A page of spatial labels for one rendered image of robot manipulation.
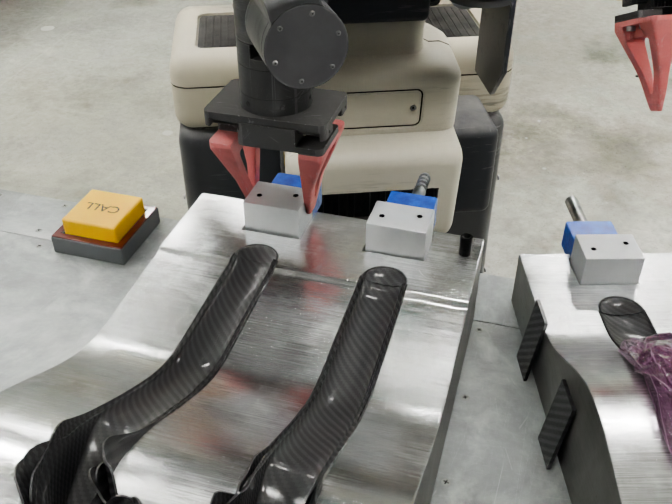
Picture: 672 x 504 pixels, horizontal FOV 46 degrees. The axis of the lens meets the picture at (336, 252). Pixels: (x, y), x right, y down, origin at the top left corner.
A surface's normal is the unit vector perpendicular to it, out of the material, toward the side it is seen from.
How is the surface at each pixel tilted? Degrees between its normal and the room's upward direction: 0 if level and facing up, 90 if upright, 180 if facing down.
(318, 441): 28
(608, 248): 0
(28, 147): 0
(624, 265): 90
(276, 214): 90
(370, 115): 98
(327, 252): 0
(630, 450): 13
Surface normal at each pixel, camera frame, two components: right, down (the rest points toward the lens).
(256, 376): 0.04, -0.88
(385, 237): -0.29, 0.58
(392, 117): 0.11, 0.70
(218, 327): 0.01, -0.75
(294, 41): 0.30, 0.56
